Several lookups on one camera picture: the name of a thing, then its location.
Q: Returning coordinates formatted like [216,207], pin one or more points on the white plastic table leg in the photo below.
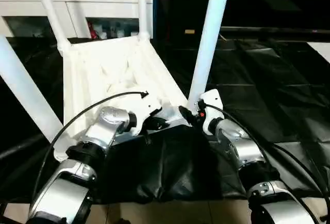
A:
[143,7]
[208,40]
[51,15]
[25,87]

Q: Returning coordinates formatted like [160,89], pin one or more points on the black plastic mat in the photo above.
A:
[180,169]

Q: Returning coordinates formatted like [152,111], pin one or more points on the small tan label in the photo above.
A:
[190,31]

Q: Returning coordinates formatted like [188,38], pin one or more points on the dark brown rounded object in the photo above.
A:
[121,221]

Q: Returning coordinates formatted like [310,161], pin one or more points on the white flat board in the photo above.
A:
[321,51]

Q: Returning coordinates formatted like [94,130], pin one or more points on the white cabinet with glass doors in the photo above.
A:
[25,7]

